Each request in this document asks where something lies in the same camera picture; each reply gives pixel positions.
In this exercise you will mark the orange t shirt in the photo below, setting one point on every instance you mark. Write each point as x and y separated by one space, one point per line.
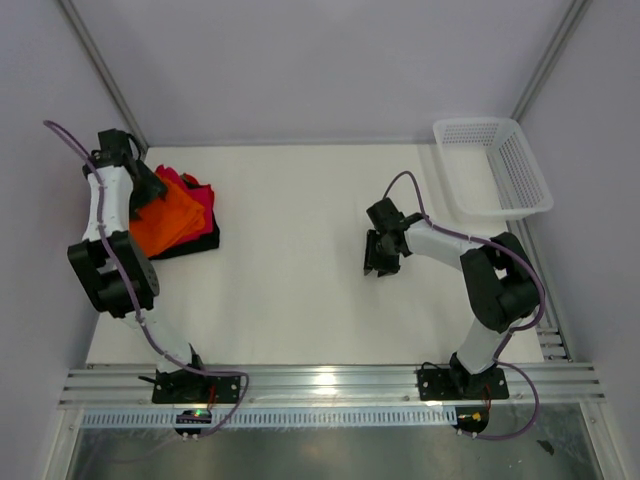
144 230

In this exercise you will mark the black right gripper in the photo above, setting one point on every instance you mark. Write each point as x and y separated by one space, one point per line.
372 260

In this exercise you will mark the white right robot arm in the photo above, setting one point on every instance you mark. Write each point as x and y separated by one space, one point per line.
502 288

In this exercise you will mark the left controller board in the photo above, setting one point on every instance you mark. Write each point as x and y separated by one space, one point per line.
192 422

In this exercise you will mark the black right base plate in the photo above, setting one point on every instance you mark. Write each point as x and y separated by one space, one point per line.
444 384

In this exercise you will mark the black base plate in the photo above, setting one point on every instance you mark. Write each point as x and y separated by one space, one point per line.
181 387
444 384

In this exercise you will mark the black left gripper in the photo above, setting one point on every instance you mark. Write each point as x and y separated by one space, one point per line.
154 189

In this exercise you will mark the pink folded t shirt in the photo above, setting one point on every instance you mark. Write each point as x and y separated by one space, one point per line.
185 214

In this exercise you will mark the controller board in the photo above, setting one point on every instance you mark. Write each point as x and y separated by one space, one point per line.
471 421
192 422

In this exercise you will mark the white plastic basket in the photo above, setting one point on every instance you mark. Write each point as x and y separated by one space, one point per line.
489 171

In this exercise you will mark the red folded t shirt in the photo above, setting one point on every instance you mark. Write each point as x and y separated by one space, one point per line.
190 182

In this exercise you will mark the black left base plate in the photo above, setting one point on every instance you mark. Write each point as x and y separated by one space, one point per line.
181 387

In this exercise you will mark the right controller board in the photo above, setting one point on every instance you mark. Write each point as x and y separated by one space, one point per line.
471 421

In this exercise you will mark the slotted grey cable duct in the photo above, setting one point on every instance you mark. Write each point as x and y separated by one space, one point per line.
271 417

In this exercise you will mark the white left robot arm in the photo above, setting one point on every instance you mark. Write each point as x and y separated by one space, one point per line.
117 276

